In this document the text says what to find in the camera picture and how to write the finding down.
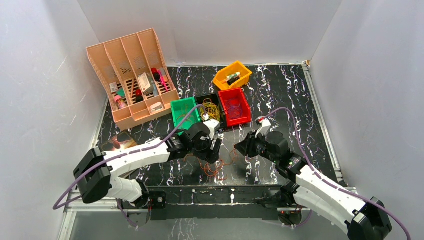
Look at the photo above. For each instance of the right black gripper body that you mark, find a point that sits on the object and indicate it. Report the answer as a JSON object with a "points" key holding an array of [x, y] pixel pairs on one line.
{"points": [[261, 149]]}

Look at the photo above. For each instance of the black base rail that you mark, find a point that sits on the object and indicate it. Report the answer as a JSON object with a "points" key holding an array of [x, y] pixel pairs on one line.
{"points": [[264, 202]]}

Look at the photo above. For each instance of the pink plastic file organizer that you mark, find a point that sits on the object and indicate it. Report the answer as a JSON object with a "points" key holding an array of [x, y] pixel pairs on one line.
{"points": [[118, 62]]}

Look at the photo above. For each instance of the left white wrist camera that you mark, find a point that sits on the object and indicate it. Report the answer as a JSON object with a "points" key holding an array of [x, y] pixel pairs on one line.
{"points": [[212, 124]]}

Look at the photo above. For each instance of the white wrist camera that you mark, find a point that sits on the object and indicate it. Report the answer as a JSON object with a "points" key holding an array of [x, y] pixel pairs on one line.
{"points": [[212, 124], [264, 124]]}

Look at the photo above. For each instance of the dark book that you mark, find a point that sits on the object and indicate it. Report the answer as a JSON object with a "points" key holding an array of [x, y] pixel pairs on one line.
{"points": [[119, 142]]}

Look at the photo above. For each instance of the green plastic bin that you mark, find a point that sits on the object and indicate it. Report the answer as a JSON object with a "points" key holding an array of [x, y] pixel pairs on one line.
{"points": [[179, 109]]}

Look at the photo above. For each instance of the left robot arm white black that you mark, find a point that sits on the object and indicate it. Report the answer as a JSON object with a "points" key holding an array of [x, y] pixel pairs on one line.
{"points": [[99, 174]]}

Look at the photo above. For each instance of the red plastic bin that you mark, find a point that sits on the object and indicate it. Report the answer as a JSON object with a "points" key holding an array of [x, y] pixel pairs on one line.
{"points": [[237, 110]]}

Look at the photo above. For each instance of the pink bottle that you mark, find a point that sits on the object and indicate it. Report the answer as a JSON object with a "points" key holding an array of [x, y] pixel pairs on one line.
{"points": [[120, 103]]}

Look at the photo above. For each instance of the yellow plastic bin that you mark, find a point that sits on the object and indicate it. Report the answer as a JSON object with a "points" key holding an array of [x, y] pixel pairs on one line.
{"points": [[220, 78]]}

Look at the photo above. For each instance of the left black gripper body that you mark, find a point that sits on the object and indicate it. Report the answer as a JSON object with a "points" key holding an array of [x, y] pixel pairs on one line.
{"points": [[212, 149]]}

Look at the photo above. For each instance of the red capped dark bottle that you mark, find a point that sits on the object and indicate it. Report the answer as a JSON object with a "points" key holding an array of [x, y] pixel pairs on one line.
{"points": [[138, 96]]}

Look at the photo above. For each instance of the white stapler in organizer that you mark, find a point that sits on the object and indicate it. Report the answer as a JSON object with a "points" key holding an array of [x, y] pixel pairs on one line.
{"points": [[156, 107]]}

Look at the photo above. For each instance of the white box in organizer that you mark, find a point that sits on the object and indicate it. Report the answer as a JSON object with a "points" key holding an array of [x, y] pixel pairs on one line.
{"points": [[147, 85]]}

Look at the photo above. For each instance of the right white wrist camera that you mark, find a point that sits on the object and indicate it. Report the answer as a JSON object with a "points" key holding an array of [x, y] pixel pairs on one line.
{"points": [[264, 124]]}

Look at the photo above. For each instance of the glue stick in yellow bin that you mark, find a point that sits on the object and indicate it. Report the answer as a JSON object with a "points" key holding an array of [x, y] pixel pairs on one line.
{"points": [[233, 75]]}

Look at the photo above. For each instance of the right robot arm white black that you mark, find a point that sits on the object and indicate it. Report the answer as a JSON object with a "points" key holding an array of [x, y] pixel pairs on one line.
{"points": [[358, 219]]}

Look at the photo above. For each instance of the black plastic bin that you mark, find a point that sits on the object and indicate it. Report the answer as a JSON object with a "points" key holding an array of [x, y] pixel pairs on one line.
{"points": [[214, 108]]}

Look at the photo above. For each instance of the pink pen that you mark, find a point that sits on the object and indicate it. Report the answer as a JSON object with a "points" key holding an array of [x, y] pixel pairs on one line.
{"points": [[163, 78]]}

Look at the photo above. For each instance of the black marker in yellow bin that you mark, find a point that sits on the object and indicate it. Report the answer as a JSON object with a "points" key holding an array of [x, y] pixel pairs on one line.
{"points": [[232, 80]]}

